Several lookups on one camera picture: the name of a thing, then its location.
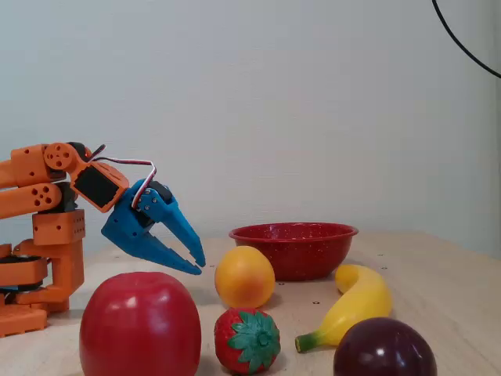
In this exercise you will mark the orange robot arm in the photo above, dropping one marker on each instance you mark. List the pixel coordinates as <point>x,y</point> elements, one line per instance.
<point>27,196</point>

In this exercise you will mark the red toy apple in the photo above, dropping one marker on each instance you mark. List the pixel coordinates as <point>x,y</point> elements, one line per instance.
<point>139,325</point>

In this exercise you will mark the yellow toy banana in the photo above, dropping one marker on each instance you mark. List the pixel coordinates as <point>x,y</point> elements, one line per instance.
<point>362,303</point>

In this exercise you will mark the orange toy peach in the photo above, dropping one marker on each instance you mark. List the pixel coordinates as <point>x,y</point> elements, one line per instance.
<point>244,276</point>

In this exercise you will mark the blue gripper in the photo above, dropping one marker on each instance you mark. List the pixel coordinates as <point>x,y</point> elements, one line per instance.
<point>126,223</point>

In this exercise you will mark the orange robot arm base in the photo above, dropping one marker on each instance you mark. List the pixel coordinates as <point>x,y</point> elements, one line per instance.
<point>64,270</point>

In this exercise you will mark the red speckled enamel bowl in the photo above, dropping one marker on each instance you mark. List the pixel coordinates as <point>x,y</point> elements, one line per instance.
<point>309,252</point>

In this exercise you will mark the dark purple toy plum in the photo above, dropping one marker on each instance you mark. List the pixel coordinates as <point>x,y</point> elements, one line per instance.
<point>385,348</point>

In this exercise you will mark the red toy strawberry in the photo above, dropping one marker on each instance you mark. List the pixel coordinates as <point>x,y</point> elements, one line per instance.
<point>242,344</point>

